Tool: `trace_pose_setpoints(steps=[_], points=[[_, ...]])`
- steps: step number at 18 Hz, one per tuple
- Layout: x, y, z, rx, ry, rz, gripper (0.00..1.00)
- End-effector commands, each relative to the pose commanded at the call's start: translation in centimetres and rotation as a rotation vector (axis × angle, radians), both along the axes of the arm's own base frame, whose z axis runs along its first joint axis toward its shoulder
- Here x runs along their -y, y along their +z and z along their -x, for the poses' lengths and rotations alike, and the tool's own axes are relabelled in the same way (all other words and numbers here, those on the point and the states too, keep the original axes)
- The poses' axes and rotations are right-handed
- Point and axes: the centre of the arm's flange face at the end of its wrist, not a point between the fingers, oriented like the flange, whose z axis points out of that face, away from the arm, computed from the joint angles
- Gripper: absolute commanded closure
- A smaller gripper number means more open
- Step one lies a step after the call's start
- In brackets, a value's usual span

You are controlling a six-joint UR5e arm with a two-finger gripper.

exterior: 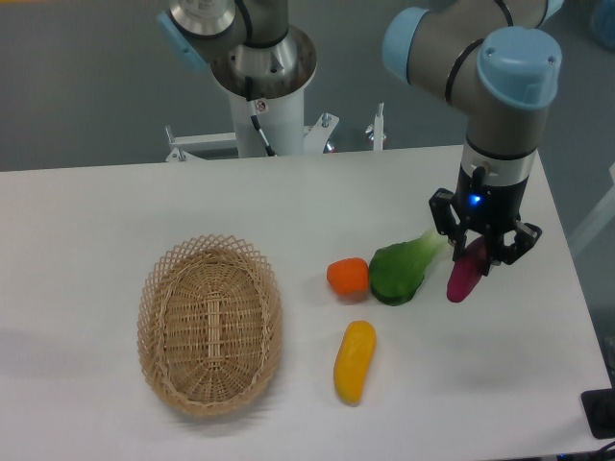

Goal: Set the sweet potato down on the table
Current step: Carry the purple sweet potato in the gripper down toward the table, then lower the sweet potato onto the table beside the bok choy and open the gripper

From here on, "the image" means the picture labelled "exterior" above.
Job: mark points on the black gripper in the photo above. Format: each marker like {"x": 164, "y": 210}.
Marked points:
{"x": 493, "y": 211}

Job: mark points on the orange toy pepper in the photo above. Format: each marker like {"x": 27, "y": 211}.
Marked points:
{"x": 348, "y": 276}

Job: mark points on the green bok choy toy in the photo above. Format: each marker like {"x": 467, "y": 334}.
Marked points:
{"x": 397, "y": 271}

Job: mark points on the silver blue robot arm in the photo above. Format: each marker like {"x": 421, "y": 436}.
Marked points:
{"x": 488, "y": 59}

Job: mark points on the black device at edge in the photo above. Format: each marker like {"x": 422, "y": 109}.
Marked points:
{"x": 598, "y": 406}

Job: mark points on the white frame at right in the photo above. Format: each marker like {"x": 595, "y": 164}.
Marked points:
{"x": 593, "y": 223}

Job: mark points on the purple sweet potato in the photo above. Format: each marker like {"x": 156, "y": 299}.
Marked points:
{"x": 467, "y": 271}

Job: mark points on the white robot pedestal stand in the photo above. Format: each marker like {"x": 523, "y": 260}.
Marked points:
{"x": 266, "y": 92}

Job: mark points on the woven wicker basket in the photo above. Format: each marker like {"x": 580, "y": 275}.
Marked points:
{"x": 210, "y": 326}

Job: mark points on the yellow toy mango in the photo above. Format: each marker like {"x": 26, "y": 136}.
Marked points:
{"x": 353, "y": 361}

